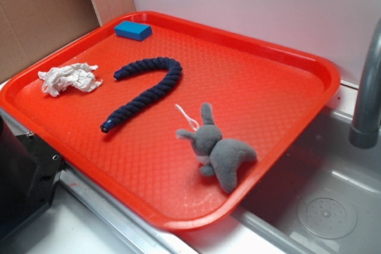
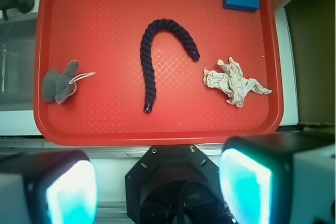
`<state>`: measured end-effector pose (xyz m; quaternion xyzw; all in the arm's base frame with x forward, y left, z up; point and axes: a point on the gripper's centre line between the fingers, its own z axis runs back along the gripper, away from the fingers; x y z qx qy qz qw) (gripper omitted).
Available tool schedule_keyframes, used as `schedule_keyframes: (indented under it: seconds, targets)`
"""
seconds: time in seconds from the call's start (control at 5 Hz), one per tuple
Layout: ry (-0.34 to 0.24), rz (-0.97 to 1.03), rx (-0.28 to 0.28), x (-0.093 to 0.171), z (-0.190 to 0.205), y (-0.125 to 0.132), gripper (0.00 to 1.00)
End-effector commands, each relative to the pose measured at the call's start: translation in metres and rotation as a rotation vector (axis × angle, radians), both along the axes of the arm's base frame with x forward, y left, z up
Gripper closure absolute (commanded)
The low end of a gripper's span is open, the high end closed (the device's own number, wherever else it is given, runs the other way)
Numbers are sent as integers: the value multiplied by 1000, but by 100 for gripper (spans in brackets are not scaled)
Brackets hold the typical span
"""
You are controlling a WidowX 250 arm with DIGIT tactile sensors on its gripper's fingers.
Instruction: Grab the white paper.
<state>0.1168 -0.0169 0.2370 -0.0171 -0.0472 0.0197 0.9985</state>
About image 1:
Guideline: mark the crumpled white paper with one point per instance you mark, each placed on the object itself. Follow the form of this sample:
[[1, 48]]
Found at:
[[79, 76]]

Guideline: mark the red plastic tray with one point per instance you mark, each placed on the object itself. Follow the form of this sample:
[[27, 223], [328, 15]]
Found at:
[[261, 93]]

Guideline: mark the grey plush bunny toy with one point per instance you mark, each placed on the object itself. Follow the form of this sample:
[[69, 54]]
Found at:
[[218, 157]]

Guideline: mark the blue rectangular block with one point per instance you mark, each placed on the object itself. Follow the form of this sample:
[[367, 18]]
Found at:
[[131, 30]]

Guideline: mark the grey toy sink basin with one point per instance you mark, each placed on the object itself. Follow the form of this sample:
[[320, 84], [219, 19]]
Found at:
[[321, 159]]

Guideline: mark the round sink drain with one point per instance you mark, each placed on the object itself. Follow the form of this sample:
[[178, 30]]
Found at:
[[326, 215]]

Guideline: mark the grey metal faucet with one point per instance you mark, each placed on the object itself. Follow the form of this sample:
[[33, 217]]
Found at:
[[365, 126]]

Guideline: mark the brown cardboard panel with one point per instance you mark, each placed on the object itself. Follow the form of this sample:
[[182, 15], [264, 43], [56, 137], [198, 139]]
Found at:
[[33, 29]]

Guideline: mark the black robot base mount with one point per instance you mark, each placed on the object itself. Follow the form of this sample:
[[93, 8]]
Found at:
[[30, 170]]

